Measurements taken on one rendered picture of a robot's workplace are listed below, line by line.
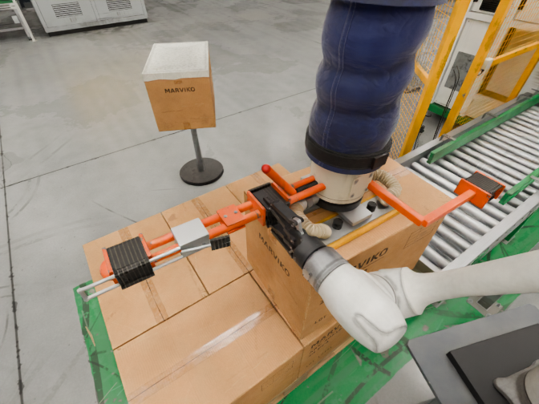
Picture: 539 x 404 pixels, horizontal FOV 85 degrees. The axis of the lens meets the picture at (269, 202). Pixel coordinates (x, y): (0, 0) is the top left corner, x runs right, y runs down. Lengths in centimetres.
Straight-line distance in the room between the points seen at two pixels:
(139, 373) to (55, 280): 129
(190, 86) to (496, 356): 197
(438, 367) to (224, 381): 69
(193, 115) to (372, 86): 165
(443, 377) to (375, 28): 94
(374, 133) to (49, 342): 200
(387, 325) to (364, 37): 52
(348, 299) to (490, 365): 66
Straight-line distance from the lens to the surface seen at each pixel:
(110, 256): 70
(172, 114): 219
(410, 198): 111
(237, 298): 133
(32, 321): 233
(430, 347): 114
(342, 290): 58
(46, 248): 268
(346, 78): 68
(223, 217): 72
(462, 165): 232
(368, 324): 58
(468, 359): 114
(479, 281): 64
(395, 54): 66
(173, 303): 137
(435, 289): 70
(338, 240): 86
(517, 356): 123
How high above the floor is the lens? 171
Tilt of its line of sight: 44 degrees down
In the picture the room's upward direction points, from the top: straight up
